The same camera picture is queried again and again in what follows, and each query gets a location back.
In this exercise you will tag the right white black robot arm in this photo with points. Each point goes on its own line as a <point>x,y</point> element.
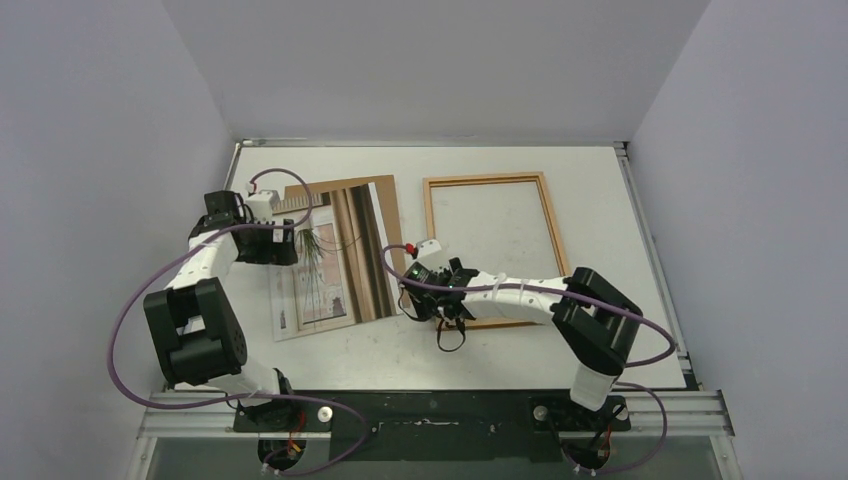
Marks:
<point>601,340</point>

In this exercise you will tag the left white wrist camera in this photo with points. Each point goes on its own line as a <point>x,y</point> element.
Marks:
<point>262,206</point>

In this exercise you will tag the photo print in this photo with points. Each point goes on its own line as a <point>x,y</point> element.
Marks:
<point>335,283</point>

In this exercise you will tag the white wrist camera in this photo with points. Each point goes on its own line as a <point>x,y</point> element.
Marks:
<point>428,253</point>
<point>262,206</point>

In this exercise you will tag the brown backing board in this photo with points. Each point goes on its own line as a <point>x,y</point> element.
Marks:
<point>384,200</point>

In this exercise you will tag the wooden picture frame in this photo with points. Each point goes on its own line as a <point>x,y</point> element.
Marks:
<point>497,223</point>

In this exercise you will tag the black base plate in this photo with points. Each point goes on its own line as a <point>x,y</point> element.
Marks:
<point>448,425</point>

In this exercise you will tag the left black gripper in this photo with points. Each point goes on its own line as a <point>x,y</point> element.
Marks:
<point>276,253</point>

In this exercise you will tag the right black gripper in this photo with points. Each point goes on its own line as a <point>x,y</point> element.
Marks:
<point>448,309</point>

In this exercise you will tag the aluminium rail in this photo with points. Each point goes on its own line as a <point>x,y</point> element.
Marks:
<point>689,413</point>

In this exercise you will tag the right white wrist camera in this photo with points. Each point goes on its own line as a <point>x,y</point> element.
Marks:
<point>428,253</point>

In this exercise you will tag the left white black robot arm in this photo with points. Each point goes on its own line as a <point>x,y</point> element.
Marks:
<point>195,331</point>

